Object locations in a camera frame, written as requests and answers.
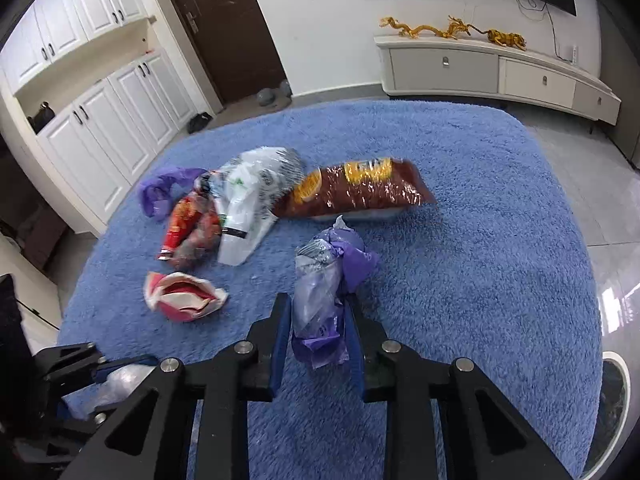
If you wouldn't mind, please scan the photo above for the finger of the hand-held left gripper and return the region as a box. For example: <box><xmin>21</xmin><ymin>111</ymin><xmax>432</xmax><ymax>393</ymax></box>
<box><xmin>31</xmin><ymin>341</ymin><xmax>160</xmax><ymax>397</ymax></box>
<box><xmin>56</xmin><ymin>396</ymin><xmax>117</xmax><ymax>427</ymax></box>

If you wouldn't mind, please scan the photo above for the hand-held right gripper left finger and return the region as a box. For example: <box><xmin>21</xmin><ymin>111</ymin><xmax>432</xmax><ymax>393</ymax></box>
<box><xmin>59</xmin><ymin>292</ymin><xmax>293</xmax><ymax>480</ymax></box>

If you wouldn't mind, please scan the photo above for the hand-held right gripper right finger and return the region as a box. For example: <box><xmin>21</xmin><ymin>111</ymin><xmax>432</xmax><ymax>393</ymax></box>
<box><xmin>345</xmin><ymin>292</ymin><xmax>583</xmax><ymax>480</ymax></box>

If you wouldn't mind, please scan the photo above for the clear plastic wrapper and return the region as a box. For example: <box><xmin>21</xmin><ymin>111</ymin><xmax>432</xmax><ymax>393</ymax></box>
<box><xmin>94</xmin><ymin>363</ymin><xmax>157</xmax><ymax>412</ymax></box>

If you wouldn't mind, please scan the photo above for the red white packet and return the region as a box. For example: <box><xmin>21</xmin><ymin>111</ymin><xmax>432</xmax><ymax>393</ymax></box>
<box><xmin>143</xmin><ymin>271</ymin><xmax>229</xmax><ymax>323</ymax></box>

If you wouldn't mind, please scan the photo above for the red snack packet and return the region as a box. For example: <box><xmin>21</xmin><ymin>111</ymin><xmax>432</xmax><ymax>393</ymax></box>
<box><xmin>159</xmin><ymin>174</ymin><xmax>223</xmax><ymax>269</ymax></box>

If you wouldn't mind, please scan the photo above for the white plastic bag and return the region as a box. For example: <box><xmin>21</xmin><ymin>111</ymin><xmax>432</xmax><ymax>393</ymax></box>
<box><xmin>216</xmin><ymin>146</ymin><xmax>307</xmax><ymax>267</ymax></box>

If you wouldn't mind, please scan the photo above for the brown snack bag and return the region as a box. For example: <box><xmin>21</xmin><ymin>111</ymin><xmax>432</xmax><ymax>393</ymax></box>
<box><xmin>271</xmin><ymin>156</ymin><xmax>437</xmax><ymax>221</ymax></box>

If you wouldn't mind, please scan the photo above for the small purple plastic bag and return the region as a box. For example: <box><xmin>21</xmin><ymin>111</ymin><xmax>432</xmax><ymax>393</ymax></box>
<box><xmin>139</xmin><ymin>167</ymin><xmax>208</xmax><ymax>220</ymax></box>

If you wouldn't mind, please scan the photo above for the white rimmed trash bin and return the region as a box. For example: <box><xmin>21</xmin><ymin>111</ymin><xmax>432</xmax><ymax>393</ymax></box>
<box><xmin>581</xmin><ymin>351</ymin><xmax>632</xmax><ymax>479</ymax></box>

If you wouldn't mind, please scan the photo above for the blue fluffy blanket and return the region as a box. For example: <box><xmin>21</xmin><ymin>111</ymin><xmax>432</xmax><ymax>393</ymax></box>
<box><xmin>56</xmin><ymin>100</ymin><xmax>604</xmax><ymax>480</ymax></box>

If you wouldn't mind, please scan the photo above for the dark brown furniture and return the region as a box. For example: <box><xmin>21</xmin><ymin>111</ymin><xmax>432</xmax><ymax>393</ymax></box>
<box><xmin>0</xmin><ymin>149</ymin><xmax>69</xmax><ymax>272</ymax></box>

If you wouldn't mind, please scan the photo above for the white lower cupboard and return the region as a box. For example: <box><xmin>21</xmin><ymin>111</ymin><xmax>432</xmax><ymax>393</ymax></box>
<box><xmin>36</xmin><ymin>49</ymin><xmax>199</xmax><ymax>224</ymax></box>

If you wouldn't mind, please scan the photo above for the white cupboard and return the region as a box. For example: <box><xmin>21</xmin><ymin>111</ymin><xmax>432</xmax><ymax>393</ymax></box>
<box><xmin>36</xmin><ymin>49</ymin><xmax>199</xmax><ymax>224</ymax></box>
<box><xmin>0</xmin><ymin>0</ymin><xmax>149</xmax><ymax>95</ymax></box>

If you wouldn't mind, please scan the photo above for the black bag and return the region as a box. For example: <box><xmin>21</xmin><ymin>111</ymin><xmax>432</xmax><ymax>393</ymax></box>
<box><xmin>26</xmin><ymin>102</ymin><xmax>56</xmax><ymax>135</ymax></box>

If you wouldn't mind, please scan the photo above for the dark brown door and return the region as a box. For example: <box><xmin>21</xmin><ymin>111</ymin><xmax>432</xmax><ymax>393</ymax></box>
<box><xmin>156</xmin><ymin>0</ymin><xmax>288</xmax><ymax>104</ymax></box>

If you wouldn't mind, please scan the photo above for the white television cabinet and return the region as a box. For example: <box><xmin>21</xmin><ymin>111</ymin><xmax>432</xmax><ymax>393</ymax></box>
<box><xmin>374</xmin><ymin>33</ymin><xmax>622</xmax><ymax>127</ymax></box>

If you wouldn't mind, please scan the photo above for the golden dragon figure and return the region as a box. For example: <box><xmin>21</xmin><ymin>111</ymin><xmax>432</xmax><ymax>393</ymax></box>
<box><xmin>379</xmin><ymin>16</ymin><xmax>437</xmax><ymax>41</ymax></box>
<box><xmin>432</xmin><ymin>15</ymin><xmax>474</xmax><ymax>41</ymax></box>

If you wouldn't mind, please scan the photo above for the white upper cupboard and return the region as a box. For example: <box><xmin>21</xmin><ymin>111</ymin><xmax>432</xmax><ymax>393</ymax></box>
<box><xmin>0</xmin><ymin>0</ymin><xmax>149</xmax><ymax>95</ymax></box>

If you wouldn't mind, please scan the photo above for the golden tiger figure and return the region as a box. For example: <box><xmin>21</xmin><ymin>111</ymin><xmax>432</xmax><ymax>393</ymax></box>
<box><xmin>481</xmin><ymin>28</ymin><xmax>529</xmax><ymax>52</ymax></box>

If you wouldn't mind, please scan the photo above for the grey wardrobe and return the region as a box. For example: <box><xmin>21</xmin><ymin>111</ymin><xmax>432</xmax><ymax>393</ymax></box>
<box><xmin>596</xmin><ymin>2</ymin><xmax>640</xmax><ymax>172</ymax></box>

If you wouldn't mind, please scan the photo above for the black television cable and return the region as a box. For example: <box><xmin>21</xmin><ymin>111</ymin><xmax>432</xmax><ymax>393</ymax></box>
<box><xmin>514</xmin><ymin>0</ymin><xmax>572</xmax><ymax>59</ymax></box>

